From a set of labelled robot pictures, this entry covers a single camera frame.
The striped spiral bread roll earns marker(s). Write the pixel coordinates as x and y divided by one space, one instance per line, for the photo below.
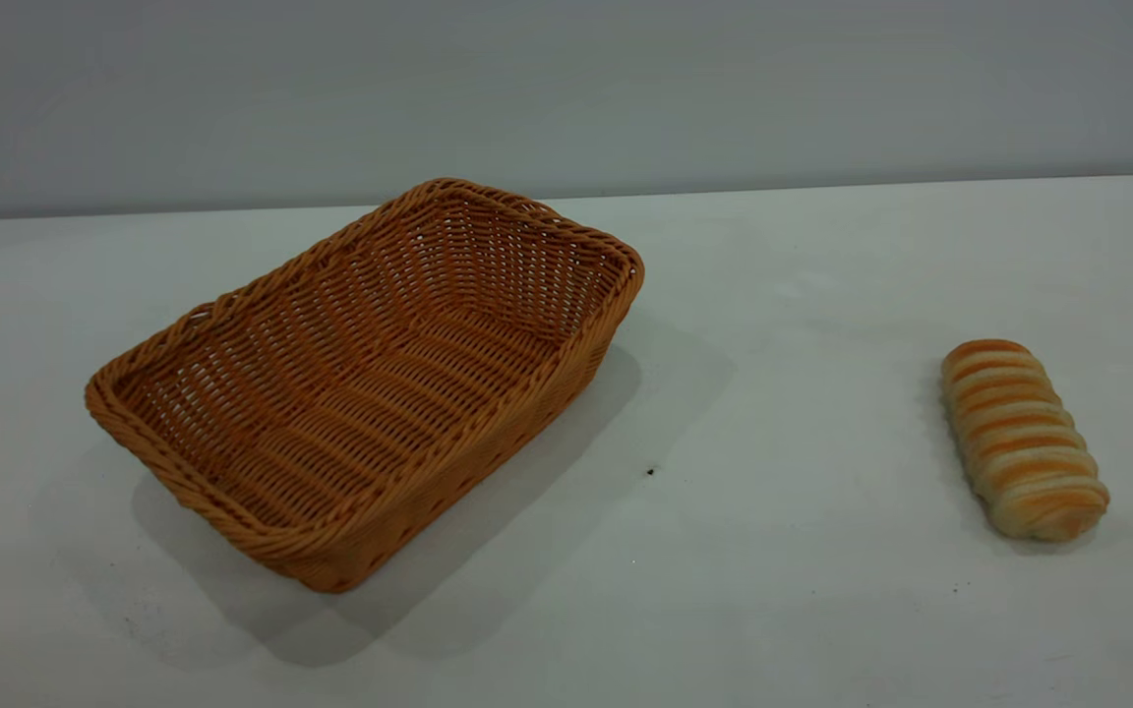
1019 442

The woven orange wicker basket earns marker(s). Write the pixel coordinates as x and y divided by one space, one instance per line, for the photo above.
370 393

